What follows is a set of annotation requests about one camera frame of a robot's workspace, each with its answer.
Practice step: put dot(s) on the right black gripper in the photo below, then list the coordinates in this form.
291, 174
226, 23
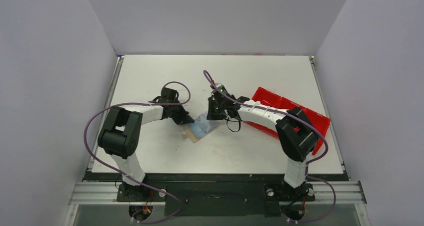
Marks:
215, 111

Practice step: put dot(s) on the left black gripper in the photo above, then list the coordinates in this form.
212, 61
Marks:
184, 119

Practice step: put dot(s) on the beige leather card holder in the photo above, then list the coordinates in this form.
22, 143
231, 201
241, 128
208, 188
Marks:
200, 128

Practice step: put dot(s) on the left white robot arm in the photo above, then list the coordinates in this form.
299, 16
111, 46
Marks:
120, 133

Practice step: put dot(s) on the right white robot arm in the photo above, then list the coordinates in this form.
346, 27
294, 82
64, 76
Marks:
293, 128

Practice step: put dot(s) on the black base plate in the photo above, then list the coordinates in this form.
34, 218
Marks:
188, 194

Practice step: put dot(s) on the aluminium frame rail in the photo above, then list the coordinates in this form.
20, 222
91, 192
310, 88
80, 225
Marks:
216, 135

